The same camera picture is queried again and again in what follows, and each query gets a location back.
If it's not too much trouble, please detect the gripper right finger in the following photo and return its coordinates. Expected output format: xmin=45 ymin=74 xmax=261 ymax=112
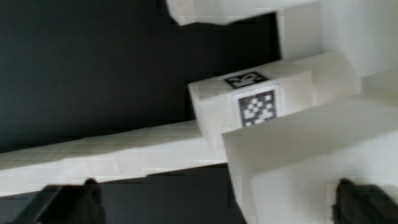
xmin=332 ymin=179 xmax=398 ymax=224

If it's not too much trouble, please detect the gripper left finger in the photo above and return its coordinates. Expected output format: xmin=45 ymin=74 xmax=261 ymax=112
xmin=11 ymin=178 xmax=107 ymax=224

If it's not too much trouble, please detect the white chair back frame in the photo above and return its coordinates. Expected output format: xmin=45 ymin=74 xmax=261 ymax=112
xmin=224 ymin=95 xmax=398 ymax=224

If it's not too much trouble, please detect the white chair seat block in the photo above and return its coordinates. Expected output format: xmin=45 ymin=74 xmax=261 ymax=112
xmin=164 ymin=0 xmax=398 ymax=98

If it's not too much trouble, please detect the white leg with tag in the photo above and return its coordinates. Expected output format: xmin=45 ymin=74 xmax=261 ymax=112
xmin=189 ymin=52 xmax=361 ymax=150

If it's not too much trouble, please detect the white front fence bar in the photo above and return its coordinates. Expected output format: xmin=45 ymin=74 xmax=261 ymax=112
xmin=0 ymin=121 xmax=228 ymax=197

